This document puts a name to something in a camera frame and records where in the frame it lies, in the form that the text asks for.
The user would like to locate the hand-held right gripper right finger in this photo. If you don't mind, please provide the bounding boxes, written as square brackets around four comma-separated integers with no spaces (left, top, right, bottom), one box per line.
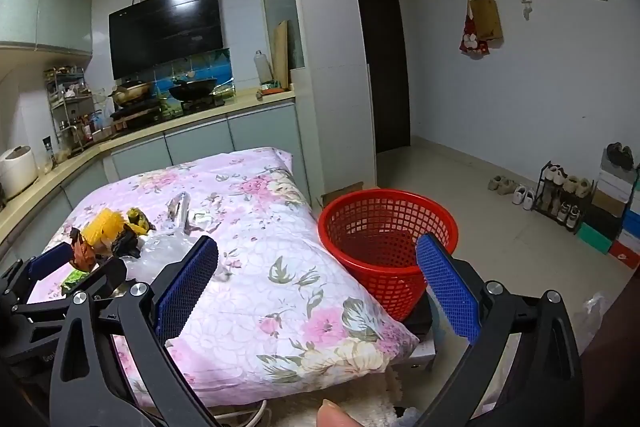
[410,233,585,427]

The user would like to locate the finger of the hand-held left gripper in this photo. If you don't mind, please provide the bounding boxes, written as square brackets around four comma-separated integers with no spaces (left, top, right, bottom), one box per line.
[0,243,75,308]
[15,257,127,323]

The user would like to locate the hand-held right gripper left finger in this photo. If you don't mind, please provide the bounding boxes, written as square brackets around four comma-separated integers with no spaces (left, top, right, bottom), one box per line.
[49,236,221,427]

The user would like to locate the brown snack wrapper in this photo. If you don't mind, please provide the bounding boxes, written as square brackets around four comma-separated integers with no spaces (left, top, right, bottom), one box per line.
[69,227,101,273]

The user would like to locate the black wrapper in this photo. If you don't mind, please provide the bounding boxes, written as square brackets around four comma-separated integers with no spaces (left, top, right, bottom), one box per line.
[111,232,143,260]

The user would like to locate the clear plastic bag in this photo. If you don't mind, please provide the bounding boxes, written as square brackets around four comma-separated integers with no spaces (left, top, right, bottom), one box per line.
[122,227,226,285]

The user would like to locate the yellow foam fruit net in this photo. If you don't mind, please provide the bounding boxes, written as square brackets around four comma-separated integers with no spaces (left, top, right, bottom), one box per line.
[80,208,127,253]

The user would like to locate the red plastic basket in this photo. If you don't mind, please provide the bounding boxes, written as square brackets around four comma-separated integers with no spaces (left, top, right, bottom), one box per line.
[318,189,459,322]

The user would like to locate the silver foil wrapper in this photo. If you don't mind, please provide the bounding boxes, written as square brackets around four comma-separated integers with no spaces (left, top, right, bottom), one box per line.
[165,192,195,233]

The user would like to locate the person's right hand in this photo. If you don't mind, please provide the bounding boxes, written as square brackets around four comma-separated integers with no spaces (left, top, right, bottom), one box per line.
[319,398,368,427]

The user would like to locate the white box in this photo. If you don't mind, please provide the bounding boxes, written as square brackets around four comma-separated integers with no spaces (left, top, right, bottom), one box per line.
[400,334,441,370]

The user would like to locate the white rice cooker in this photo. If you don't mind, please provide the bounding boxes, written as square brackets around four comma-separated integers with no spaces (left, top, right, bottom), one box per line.
[0,146,40,200]

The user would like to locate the pink floral blanket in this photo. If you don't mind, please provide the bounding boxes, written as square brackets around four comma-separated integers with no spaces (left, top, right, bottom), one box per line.
[27,147,421,410]

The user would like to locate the black shoe rack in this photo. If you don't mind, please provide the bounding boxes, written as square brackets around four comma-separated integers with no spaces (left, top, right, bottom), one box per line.
[531,161,596,233]

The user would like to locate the cardboard box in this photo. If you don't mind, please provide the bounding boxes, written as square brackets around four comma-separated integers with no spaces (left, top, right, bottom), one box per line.
[321,182,366,208]

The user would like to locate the kitchen base cabinets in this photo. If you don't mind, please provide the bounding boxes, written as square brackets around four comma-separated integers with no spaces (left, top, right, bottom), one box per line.
[0,89,311,258]

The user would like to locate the large crumpled plastic bag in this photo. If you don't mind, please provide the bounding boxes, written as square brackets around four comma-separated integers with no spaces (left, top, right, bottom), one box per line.
[570,291,613,348]

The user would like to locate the metal spice rack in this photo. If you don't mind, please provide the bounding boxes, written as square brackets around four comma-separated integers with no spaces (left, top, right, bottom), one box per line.
[44,66,101,158]

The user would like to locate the group of light sneakers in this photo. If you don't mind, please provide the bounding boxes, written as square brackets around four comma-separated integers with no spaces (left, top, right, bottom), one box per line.
[542,163,593,228]

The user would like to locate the black gas stove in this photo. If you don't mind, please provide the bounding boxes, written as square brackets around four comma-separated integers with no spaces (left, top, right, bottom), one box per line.
[110,94,236,124]

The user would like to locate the golden cooking pot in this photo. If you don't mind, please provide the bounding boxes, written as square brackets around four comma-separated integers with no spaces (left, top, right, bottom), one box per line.
[109,80,153,106]

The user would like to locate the stack of shoe boxes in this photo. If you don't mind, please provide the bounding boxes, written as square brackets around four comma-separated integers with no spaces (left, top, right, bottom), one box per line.
[575,154,640,270]

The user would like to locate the black wok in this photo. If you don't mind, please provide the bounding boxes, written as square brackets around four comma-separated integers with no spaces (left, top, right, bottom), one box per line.
[167,77,219,102]

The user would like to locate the pair of black shoes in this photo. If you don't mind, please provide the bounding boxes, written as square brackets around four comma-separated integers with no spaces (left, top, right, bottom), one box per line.
[606,142,635,171]

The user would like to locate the translucent plastic bottle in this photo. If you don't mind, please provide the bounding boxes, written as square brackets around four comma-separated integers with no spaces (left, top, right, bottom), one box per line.
[254,50,273,84]

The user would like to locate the dark brown door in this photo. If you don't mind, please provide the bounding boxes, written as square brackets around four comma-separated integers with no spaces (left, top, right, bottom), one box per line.
[350,0,412,155]

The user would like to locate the red hanging ornament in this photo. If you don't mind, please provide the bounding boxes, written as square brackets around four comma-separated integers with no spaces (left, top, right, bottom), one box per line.
[458,0,492,58]

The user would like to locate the black range hood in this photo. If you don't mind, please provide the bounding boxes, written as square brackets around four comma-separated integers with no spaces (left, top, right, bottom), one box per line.
[109,0,224,79]

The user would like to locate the wooden cutting board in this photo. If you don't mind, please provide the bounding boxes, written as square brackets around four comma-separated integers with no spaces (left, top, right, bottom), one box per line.
[272,20,291,90]

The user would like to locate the brown paper bag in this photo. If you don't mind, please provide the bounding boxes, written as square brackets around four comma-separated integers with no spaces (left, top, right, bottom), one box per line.
[469,0,503,42]

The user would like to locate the white cable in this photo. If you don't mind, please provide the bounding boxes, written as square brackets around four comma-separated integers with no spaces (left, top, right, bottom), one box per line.
[215,399,268,427]

